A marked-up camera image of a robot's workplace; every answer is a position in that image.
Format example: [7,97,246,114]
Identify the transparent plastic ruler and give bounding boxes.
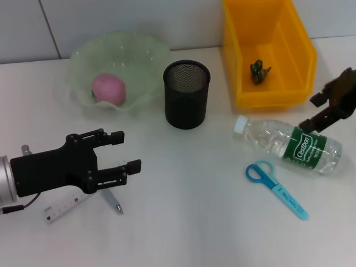
[42,160,128,225]

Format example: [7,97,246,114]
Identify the grey ballpoint pen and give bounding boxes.
[101,189,124,215]

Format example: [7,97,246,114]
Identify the pink peach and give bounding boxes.
[91,72,126,106]

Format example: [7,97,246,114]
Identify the blue scissors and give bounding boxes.
[245,159,309,221]

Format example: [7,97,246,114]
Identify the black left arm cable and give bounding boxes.
[0,193,41,215]

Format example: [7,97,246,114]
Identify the green glass fruit plate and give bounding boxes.
[68,30,171,112]

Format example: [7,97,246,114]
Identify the clear green-label water bottle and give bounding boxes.
[233,115,343,175]

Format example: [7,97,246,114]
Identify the yellow plastic bin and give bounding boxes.
[221,0,318,108]

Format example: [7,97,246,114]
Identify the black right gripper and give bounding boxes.
[299,67,356,134]

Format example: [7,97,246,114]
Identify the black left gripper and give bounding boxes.
[10,128,142,198]

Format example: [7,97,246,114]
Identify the black mesh pen holder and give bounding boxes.
[162,60,211,130]

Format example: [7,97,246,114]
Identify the green plastic wrapper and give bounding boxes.
[249,58,273,84]

